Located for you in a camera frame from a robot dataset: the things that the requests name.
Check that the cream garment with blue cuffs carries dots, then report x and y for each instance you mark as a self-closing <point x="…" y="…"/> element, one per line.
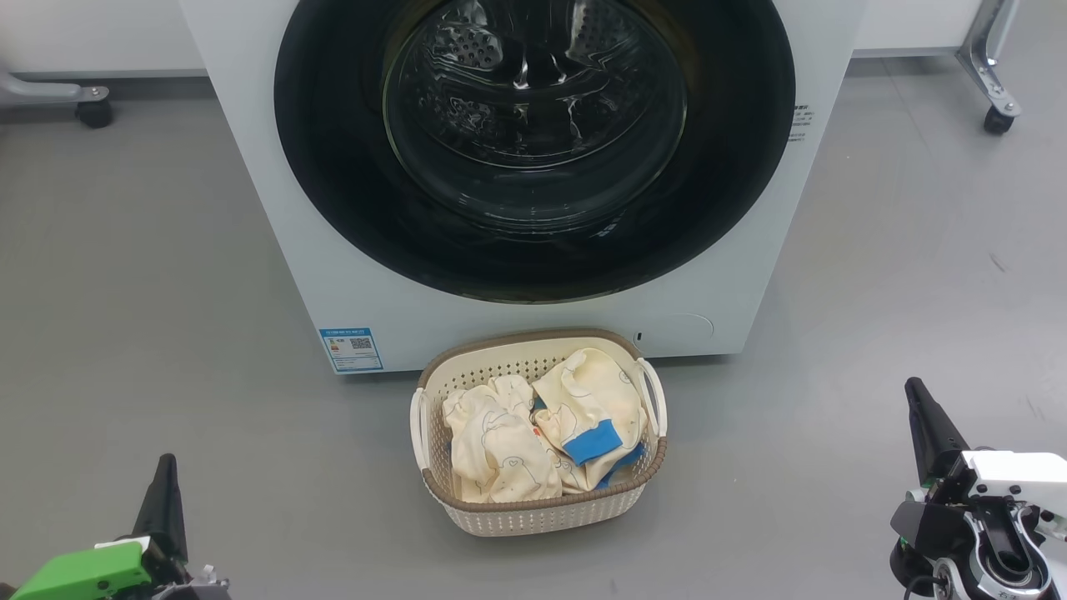
<point x="592" y="392"/>

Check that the blue energy label sticker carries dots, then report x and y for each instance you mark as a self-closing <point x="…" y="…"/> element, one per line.
<point x="352" y="350"/>

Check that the black round glass washer door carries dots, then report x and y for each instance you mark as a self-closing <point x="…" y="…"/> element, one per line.
<point x="333" y="167"/>

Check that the small printed text sticker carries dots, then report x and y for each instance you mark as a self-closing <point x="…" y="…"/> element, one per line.
<point x="799" y="123"/>

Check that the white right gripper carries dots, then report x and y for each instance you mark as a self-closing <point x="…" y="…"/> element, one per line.
<point x="1017" y="479"/>

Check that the grey frame foot with caster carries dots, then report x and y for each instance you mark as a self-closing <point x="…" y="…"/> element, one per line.
<point x="92" y="104"/>

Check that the cream perforated basket brown rim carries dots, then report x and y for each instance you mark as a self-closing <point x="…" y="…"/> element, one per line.
<point x="542" y="518"/>

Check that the cream garment with outline prints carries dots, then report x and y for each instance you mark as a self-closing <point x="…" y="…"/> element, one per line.
<point x="492" y="454"/>

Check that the metal frame leg with caster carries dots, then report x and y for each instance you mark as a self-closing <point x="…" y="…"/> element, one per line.
<point x="984" y="58"/>

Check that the white panel board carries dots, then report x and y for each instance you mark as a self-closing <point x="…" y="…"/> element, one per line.
<point x="92" y="33"/>
<point x="917" y="25"/>

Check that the round drain filter cover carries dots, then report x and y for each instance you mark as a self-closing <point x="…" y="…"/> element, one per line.
<point x="682" y="327"/>

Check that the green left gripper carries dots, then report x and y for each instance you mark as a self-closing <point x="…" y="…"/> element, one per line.
<point x="83" y="575"/>

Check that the white front-load washing machine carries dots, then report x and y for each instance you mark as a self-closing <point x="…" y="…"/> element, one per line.
<point x="333" y="283"/>

